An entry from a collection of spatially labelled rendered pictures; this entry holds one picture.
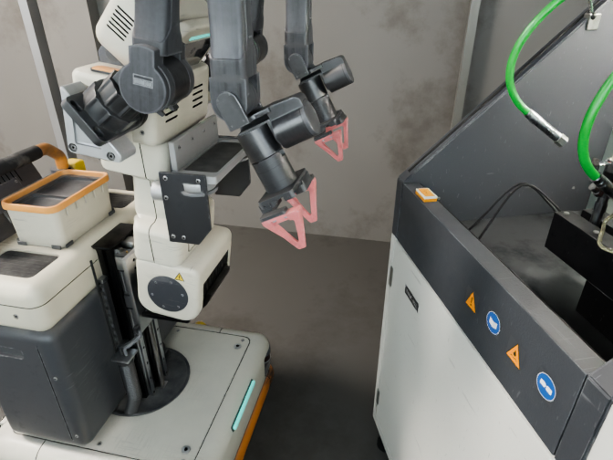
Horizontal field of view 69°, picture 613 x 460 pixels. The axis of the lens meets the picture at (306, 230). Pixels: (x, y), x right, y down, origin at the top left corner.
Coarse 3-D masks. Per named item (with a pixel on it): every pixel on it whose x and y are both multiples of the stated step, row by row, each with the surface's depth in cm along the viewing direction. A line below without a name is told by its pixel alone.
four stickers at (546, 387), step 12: (468, 288) 82; (468, 300) 82; (492, 312) 75; (492, 324) 75; (516, 348) 69; (516, 360) 69; (540, 372) 64; (540, 384) 64; (552, 384) 61; (552, 396) 62
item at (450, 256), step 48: (432, 240) 95; (480, 240) 84; (432, 288) 97; (480, 288) 78; (528, 288) 71; (480, 336) 79; (528, 336) 66; (576, 336) 61; (528, 384) 67; (576, 384) 57
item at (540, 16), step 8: (552, 0) 76; (560, 0) 76; (544, 8) 77; (552, 8) 76; (536, 16) 78; (544, 16) 77; (536, 24) 78; (528, 32) 79; (520, 40) 80; (520, 48) 80; (512, 56) 81; (512, 64) 82; (512, 72) 82; (512, 80) 83; (512, 88) 84; (512, 96) 84; (520, 104) 84
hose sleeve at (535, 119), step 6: (528, 114) 85; (534, 114) 85; (534, 120) 85; (540, 120) 85; (540, 126) 85; (546, 126) 85; (552, 126) 86; (546, 132) 86; (552, 132) 85; (558, 132) 86; (552, 138) 86; (558, 138) 86
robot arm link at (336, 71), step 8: (296, 56) 102; (288, 64) 104; (296, 64) 103; (304, 64) 103; (312, 64) 110; (320, 64) 104; (328, 64) 104; (336, 64) 103; (344, 64) 103; (296, 72) 104; (304, 72) 104; (328, 72) 104; (336, 72) 103; (344, 72) 103; (328, 80) 104; (336, 80) 104; (344, 80) 104; (352, 80) 105; (328, 88) 106; (336, 88) 106
